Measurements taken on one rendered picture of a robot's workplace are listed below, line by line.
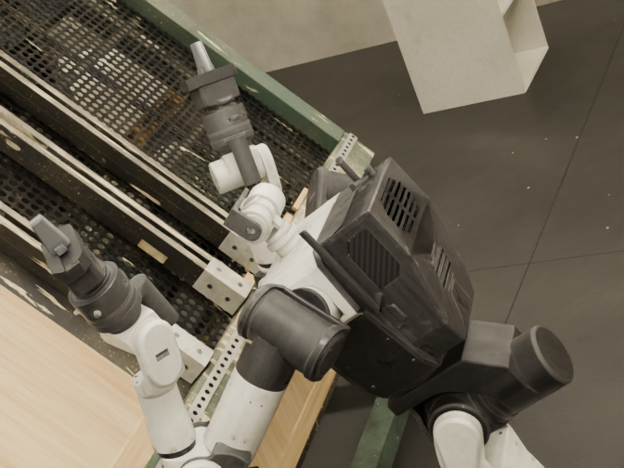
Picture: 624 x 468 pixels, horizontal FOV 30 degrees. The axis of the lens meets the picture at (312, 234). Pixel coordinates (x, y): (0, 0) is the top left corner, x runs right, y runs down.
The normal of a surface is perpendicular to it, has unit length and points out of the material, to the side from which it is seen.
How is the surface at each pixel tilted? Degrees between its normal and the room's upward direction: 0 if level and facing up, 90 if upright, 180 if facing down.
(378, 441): 0
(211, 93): 78
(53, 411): 55
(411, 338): 90
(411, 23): 90
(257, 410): 90
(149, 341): 95
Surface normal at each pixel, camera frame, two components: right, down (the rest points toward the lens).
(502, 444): -0.37, -0.85
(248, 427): 0.09, 0.39
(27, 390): 0.52, -0.64
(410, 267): -0.23, 0.49
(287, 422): 0.89, -0.18
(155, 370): 0.66, 0.16
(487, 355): 0.01, -0.86
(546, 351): 0.69, -0.52
